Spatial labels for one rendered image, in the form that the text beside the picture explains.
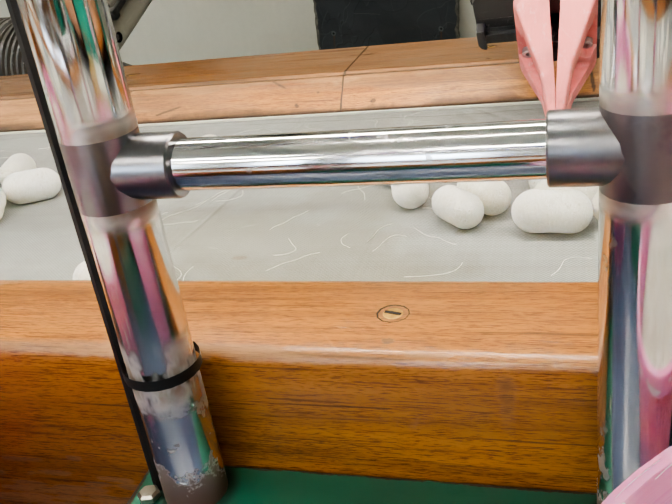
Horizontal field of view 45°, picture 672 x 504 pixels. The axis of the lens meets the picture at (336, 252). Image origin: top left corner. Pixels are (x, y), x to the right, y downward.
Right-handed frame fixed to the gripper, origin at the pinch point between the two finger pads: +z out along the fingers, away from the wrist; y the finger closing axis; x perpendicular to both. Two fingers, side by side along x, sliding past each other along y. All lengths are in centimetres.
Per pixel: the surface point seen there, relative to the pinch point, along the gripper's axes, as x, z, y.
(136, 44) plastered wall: 154, -137, -142
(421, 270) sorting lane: -7.9, 12.7, -5.7
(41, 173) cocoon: -3.4, 4.0, -31.6
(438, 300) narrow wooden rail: -14.2, 16.4, -3.7
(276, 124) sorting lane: 6.7, -5.3, -20.5
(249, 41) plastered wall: 155, -135, -101
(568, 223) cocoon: -6.8, 10.0, 0.7
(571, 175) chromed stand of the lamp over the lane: -23.6, 16.6, 1.0
